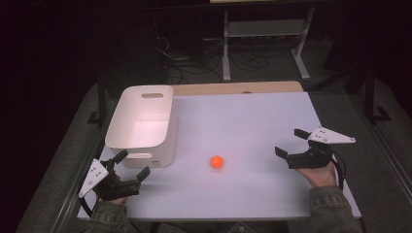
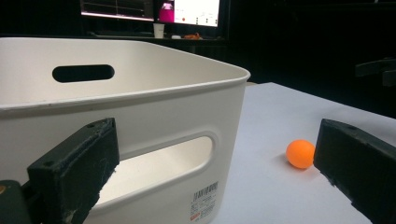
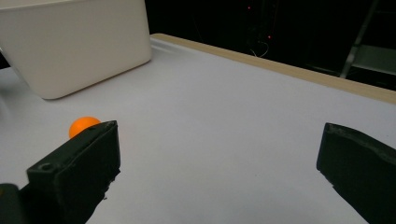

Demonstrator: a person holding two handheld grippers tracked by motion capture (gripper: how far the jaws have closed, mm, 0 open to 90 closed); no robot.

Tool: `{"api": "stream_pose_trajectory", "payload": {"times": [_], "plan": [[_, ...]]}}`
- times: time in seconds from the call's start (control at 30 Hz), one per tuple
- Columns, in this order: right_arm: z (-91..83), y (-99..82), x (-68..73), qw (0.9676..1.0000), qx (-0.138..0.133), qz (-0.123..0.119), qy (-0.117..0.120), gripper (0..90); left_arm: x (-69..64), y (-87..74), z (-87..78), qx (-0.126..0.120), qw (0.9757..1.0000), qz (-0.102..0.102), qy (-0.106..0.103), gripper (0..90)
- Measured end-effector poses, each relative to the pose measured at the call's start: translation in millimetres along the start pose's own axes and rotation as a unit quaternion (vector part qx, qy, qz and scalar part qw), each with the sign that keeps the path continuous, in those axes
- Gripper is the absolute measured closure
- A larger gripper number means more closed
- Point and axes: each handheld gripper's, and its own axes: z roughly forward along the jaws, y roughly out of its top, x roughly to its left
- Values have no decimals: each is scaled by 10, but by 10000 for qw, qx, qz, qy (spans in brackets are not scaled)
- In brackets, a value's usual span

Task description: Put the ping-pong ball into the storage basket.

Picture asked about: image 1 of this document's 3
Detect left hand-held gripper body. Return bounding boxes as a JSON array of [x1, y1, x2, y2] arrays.
[[78, 157, 142, 202]]

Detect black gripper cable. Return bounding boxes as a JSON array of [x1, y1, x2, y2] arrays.
[[78, 183, 100, 218], [329, 152, 347, 192]]

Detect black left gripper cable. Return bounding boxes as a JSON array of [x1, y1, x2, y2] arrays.
[[78, 183, 100, 218]]

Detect grey bracket with screws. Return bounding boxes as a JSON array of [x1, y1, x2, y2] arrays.
[[225, 220, 258, 233]]

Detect black metal stand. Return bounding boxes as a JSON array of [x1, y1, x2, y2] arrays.
[[362, 63, 393, 124], [86, 73, 111, 126]]

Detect white plastic bin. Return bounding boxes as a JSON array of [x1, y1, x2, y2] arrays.
[[104, 84, 179, 170]]

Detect person's left hand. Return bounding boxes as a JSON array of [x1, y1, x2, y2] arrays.
[[97, 196, 128, 207]]

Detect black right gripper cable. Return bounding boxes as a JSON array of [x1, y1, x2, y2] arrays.
[[329, 152, 347, 192]]

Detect orange ball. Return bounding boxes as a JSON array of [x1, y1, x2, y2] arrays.
[[209, 154, 225, 170]]

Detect tangle of black floor cables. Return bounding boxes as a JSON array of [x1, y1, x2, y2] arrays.
[[154, 34, 280, 85]]

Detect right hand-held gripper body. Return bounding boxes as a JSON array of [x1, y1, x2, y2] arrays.
[[286, 126, 357, 170]]

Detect person's right hand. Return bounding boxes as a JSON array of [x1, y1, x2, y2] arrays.
[[295, 160, 338, 189]]

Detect white metal desk frame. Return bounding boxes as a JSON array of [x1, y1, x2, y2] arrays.
[[221, 5, 317, 83]]

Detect white board sheet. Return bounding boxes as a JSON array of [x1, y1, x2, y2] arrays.
[[77, 91, 362, 220]]

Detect grey metal rail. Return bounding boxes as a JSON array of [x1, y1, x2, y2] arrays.
[[351, 93, 412, 203], [50, 106, 118, 233]]

